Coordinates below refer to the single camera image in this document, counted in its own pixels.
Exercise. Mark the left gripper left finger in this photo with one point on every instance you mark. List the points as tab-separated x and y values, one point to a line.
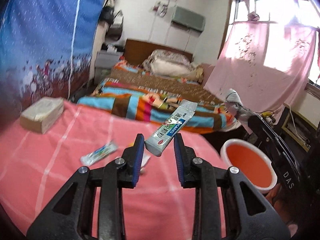
91	198

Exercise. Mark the cream floral pillow pile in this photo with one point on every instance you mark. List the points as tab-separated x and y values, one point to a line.
170	64

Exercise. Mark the blue dotted fabric wardrobe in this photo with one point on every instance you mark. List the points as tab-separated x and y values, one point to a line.
46	50

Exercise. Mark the grey bedside drawer cabinet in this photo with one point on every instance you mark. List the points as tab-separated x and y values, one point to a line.
103	64

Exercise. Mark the pink window curtain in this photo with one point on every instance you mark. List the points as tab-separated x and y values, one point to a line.
267	64

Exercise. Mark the white paper packet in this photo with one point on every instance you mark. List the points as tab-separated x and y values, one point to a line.
145	160

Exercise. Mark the orange plastic bucket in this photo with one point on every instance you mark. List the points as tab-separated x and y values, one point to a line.
251	161

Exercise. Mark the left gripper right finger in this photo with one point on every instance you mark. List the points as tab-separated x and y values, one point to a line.
227	205

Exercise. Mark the white medicine sachet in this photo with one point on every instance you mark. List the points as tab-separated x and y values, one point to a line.
160	139

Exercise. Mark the grey wrapper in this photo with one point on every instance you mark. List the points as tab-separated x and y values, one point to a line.
234	105

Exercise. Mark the colourful striped bed quilt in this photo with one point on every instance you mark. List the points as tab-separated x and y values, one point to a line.
131	92

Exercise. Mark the brown hanging handbag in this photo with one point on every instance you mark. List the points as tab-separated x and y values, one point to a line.
116	29

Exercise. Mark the right hand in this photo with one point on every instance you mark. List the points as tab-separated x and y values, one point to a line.
280	203

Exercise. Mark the brown tissue box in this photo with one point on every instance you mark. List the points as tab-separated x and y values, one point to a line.
41	115

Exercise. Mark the small white green sachet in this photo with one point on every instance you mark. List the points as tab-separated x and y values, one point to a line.
99	154

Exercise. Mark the green wall-mounted cabinet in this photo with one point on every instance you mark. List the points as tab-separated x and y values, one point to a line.
188	19

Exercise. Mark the dark wooden headboard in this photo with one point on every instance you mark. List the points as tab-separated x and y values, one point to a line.
136	51

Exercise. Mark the black hanging bag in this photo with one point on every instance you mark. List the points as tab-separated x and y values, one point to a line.
107	12

